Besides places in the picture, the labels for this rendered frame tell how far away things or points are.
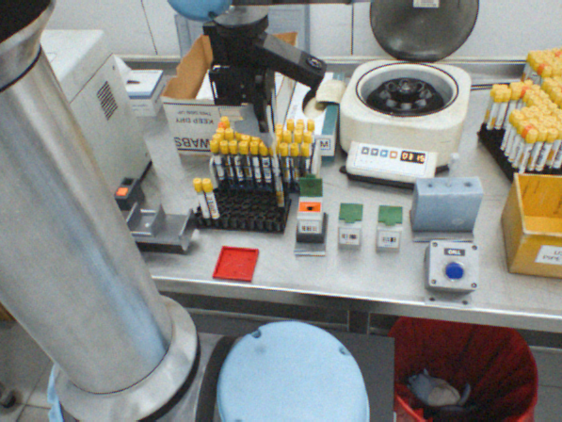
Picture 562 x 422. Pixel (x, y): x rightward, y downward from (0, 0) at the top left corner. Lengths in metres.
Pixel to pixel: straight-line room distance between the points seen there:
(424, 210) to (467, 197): 0.07
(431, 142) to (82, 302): 0.76
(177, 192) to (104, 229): 0.72
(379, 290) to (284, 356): 0.42
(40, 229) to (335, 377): 0.25
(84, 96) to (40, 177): 0.65
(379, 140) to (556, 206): 0.32
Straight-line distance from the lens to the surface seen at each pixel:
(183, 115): 1.03
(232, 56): 0.71
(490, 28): 1.26
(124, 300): 0.32
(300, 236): 0.83
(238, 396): 0.39
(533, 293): 0.85
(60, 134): 0.25
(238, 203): 0.92
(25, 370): 2.01
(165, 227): 0.89
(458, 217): 0.86
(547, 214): 0.95
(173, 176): 1.05
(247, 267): 0.84
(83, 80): 0.90
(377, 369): 0.65
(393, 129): 0.94
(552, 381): 1.82
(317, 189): 0.82
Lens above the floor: 1.53
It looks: 45 degrees down
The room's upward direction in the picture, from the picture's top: 7 degrees counter-clockwise
